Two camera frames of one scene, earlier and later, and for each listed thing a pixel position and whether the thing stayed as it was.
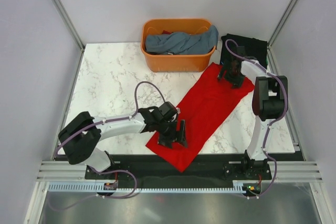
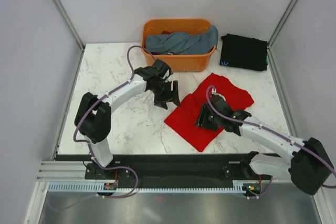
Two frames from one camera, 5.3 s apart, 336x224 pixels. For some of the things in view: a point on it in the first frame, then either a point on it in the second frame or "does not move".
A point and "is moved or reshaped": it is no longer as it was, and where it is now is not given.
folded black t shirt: [254, 48] does not move
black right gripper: [237, 82] -> [201, 118]
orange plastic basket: [167, 63] does not move
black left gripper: [178, 136] -> [160, 101]
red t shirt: [203, 115] is moved or reshaped
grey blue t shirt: [182, 43] does not move
